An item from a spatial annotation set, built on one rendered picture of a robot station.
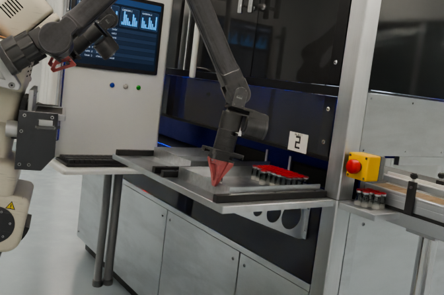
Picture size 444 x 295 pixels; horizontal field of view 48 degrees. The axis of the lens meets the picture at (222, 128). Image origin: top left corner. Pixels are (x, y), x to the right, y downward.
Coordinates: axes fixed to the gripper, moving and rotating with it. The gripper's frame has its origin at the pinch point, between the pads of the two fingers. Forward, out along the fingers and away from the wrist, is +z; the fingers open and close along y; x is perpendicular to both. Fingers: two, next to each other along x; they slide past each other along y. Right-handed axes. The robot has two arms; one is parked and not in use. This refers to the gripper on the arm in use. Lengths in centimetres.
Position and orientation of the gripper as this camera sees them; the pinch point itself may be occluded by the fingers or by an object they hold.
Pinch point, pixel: (214, 182)
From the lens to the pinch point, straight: 136.6
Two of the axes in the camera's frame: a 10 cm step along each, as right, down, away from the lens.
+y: 8.0, 2.0, 5.6
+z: -2.5, 9.7, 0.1
